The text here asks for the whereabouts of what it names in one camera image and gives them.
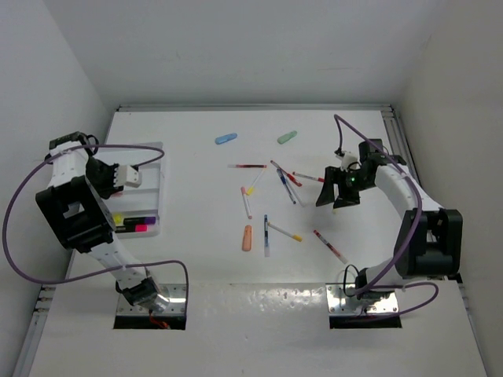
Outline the orange eraser case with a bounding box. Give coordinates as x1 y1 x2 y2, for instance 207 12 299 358
241 225 253 252

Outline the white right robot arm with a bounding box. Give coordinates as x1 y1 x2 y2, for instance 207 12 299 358
316 139 463 298

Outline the red gel pen lower right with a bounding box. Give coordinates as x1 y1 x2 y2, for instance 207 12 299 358
313 229 348 265

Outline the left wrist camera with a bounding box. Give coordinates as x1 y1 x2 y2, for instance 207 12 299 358
114 165 142 188

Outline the yellow tipped white marker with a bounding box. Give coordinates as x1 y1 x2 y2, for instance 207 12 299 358
246 168 266 196

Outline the red capped pen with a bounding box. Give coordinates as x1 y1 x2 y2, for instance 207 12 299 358
270 159 303 187

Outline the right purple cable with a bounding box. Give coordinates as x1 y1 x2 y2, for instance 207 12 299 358
332 114 440 321

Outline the blue gel pen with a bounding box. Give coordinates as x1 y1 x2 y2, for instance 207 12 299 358
263 214 270 258

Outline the green eraser case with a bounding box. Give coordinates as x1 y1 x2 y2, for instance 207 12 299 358
277 130 298 145

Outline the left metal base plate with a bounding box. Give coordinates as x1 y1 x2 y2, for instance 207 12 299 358
116 284 188 317

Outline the blue eraser case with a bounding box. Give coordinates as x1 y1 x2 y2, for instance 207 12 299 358
215 133 237 145

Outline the yellow capped white marker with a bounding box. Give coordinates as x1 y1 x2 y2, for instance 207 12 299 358
268 221 303 242

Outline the pink black highlighter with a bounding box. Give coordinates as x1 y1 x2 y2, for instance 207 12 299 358
115 224 149 233

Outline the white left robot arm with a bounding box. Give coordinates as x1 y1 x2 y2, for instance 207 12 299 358
35 132 169 313

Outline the metal base plate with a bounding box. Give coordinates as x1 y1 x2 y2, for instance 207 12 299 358
325 283 398 317
116 284 188 317

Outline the blue pen centre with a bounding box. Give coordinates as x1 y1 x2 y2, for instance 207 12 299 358
276 168 297 205

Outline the purple black highlighter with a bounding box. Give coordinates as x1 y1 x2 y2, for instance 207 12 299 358
123 216 156 226

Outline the red white marker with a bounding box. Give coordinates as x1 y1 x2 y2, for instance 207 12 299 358
292 171 325 183

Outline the pink white marker pen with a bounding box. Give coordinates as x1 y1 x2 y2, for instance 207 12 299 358
240 186 252 219

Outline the red gel pen horizontal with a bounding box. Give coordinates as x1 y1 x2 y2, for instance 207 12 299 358
227 164 267 169

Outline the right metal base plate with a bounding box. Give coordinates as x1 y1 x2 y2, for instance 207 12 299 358
325 283 398 317

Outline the white plastic organizer tray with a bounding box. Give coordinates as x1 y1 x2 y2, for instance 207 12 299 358
97 148 169 240

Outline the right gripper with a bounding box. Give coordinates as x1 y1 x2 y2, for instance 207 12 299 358
316 166 374 209

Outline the yellow black highlighter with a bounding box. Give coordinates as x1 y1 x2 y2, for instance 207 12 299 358
112 214 124 225

